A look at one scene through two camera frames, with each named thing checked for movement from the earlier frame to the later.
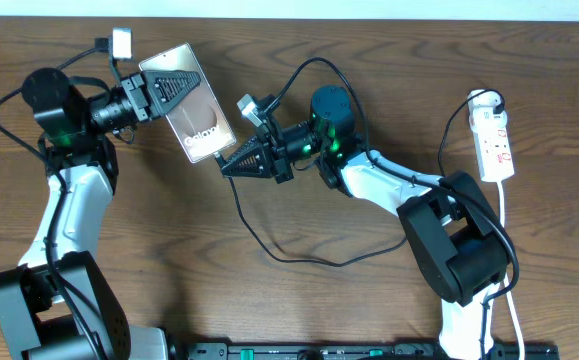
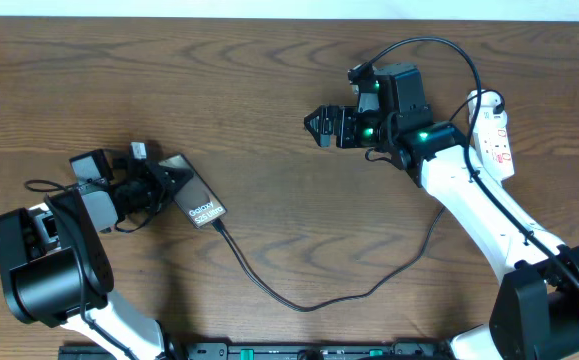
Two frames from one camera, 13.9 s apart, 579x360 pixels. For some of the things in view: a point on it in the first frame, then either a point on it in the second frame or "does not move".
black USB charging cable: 362,256 -> 500,105
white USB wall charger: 482,105 does not move
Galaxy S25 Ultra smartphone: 200,123 -> 194,198
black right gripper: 279,165 -> 345,114
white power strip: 493,142 does not move
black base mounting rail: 363,350 does not move
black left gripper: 140,99 -> 149,173
